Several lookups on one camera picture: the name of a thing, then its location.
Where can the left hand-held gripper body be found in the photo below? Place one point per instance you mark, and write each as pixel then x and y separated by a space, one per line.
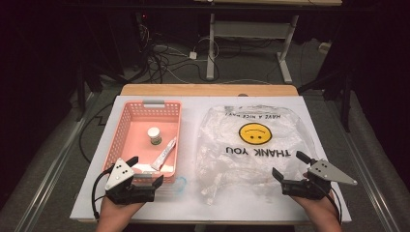
pixel 129 190

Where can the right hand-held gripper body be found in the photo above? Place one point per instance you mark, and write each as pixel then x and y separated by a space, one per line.
pixel 309 188

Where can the pink perforated plastic basket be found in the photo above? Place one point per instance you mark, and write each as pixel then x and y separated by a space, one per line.
pixel 135 135

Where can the white toothpaste tube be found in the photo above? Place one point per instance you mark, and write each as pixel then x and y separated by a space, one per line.
pixel 164 154

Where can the small white-capped bottle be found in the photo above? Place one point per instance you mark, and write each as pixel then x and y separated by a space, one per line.
pixel 154 132

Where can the clear smiley plastic bag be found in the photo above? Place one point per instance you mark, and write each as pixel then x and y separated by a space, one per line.
pixel 225 167

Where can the person's right hand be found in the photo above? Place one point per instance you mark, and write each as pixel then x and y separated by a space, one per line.
pixel 317 212

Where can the person's left hand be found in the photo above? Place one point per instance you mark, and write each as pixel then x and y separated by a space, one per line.
pixel 116 216

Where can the black metal stand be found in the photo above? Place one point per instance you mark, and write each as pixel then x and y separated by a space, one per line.
pixel 80 93
pixel 345 96

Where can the white power adapter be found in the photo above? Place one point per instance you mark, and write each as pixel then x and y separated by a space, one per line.
pixel 192 55

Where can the black computer tower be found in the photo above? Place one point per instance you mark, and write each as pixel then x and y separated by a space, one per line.
pixel 143 32

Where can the metal floor rail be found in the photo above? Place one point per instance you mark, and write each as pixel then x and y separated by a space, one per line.
pixel 54 161
pixel 364 161

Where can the white desk frame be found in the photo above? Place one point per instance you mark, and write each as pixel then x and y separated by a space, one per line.
pixel 248 29

